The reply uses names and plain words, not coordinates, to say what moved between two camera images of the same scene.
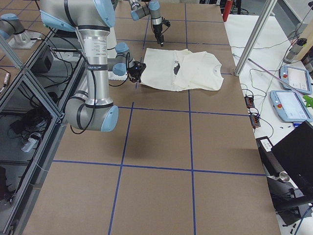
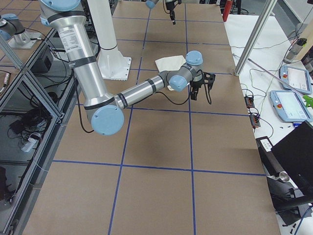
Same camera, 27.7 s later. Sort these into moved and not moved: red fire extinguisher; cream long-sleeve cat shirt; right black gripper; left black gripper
Moved: left black gripper; right black gripper; cream long-sleeve cat shirt
Not moved: red fire extinguisher
